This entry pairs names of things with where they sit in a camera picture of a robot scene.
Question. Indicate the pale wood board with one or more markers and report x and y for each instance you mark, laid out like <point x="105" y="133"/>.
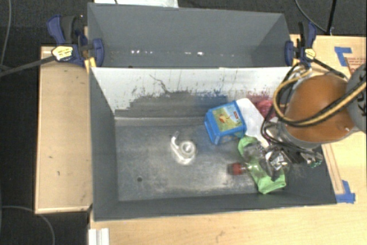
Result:
<point x="64" y="135"/>

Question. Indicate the blue picture box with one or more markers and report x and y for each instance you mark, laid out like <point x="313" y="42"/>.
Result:
<point x="225" y="120"/>

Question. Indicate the green bottle with red cap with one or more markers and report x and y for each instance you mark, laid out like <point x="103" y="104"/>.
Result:
<point x="255" y="163"/>

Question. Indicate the clear tape dispenser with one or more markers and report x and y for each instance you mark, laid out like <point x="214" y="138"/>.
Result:
<point x="183" y="149"/>

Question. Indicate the grey metal bin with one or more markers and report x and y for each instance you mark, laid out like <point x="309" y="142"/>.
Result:
<point x="160" y="149"/>

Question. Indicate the pink crumpled packet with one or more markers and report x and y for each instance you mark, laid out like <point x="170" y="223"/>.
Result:
<point x="265" y="107"/>

